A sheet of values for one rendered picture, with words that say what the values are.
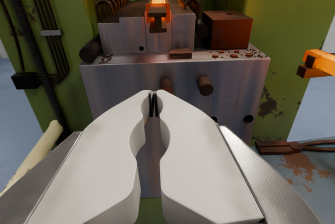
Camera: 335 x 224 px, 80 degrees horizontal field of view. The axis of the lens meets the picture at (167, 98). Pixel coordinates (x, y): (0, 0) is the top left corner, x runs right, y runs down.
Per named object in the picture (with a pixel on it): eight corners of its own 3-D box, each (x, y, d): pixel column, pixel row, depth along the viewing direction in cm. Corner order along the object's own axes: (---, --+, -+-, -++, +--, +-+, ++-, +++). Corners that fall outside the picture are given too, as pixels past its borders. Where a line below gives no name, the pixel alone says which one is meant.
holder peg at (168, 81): (173, 97, 39) (173, 85, 38) (159, 98, 39) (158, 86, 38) (172, 88, 42) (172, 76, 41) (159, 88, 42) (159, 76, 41)
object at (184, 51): (169, 58, 41) (169, 53, 40) (169, 54, 43) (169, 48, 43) (192, 58, 41) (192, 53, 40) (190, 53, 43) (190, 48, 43)
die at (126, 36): (193, 51, 45) (195, 9, 40) (103, 54, 44) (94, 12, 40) (178, 17, 80) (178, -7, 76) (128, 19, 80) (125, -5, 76)
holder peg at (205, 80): (213, 96, 39) (214, 83, 38) (199, 96, 39) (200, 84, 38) (208, 86, 43) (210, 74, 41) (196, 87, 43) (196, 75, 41)
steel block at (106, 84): (236, 194, 63) (271, 58, 40) (114, 199, 62) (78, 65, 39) (203, 99, 111) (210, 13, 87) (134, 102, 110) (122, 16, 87)
